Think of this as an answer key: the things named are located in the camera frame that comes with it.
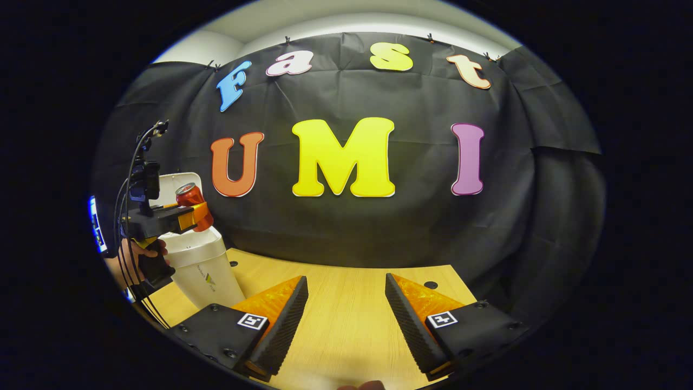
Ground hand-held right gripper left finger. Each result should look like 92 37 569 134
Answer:
165 275 309 382

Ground wooden desktop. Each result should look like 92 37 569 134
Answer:
140 248 477 390

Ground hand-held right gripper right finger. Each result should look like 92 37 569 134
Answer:
384 272 530 381

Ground black backdrop cloth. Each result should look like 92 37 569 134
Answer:
89 31 607 326

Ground white desktop garbage bin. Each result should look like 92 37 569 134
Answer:
153 172 245 310

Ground black cable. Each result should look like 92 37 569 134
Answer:
120 127 163 304
113 126 166 326

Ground computer monitor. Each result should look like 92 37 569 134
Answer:
88 195 108 255

